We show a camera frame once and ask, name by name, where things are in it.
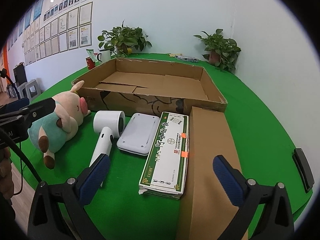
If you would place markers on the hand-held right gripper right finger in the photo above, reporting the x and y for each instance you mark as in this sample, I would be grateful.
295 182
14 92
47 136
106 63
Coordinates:
226 180

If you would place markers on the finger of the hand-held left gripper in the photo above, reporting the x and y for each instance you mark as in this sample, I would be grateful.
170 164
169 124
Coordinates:
41 106

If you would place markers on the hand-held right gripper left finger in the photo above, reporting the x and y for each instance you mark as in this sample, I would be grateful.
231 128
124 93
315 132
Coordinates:
93 177

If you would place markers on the pink and teal plush cow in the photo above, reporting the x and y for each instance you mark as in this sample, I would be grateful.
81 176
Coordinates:
70 116

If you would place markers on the brown cardboard divider insert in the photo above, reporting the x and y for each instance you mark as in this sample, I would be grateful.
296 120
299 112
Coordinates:
207 135

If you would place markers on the white hair dryer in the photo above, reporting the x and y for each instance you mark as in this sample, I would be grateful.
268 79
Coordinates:
107 122

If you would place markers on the white plastic case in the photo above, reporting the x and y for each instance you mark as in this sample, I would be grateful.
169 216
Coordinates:
137 135

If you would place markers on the green and white medicine box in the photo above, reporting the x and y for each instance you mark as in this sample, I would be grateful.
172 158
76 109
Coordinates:
165 160

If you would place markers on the large shallow cardboard box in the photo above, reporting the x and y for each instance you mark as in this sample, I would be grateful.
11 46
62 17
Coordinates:
155 85

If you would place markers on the person's left hand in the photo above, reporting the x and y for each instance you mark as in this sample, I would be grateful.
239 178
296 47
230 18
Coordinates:
4 172

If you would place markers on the grey plastic stool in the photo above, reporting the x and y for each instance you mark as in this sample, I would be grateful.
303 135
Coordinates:
21 90
32 88

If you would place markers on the blue chair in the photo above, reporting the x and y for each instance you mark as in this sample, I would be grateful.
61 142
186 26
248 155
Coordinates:
16 105

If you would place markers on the green tablecloth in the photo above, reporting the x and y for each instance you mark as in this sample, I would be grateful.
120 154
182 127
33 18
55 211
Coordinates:
250 120

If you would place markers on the red cup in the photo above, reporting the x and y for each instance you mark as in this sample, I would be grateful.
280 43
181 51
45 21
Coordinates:
90 63

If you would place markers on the green packet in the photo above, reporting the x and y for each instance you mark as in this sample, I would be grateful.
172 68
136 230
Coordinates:
90 53

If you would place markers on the wide potted pothos plant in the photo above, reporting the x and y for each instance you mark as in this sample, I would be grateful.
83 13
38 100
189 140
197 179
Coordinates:
122 37

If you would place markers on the patterned tissue pack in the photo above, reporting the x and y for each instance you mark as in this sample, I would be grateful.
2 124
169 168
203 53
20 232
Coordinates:
187 58

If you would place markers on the small potted pothos plant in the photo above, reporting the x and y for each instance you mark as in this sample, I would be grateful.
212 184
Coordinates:
220 47

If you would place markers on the yellow paper slips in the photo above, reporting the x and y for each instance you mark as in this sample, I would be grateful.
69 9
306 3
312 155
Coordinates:
173 55

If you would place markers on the wall of framed certificates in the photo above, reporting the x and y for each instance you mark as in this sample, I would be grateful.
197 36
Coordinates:
72 38

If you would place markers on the blue wall poster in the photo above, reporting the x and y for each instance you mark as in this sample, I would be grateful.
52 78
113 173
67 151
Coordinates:
28 18
39 6
21 27

